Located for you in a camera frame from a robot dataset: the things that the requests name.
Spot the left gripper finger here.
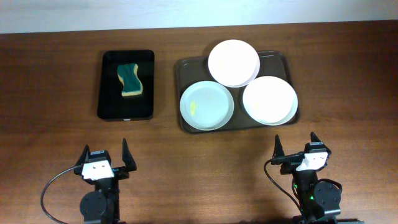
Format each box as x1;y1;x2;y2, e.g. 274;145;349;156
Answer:
75;145;90;166
122;138;137;172

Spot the white cream plate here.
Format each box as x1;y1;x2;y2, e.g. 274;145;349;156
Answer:
242;76;299;126

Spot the green and yellow sponge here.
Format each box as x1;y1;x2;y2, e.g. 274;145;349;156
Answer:
117;63;143;97

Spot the light blue plate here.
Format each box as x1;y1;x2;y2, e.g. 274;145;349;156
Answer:
179;81;234;131

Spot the pink plate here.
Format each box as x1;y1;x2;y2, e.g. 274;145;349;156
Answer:
208;39;260;88

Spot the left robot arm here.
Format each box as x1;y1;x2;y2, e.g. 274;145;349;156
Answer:
73;139;137;224

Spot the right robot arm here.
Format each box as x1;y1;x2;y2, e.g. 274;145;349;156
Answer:
269;132;343;223

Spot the black rectangular sponge tray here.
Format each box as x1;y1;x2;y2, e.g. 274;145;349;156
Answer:
97;49;155;121

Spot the dark brown serving tray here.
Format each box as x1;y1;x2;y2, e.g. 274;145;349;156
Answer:
175;50;293;132

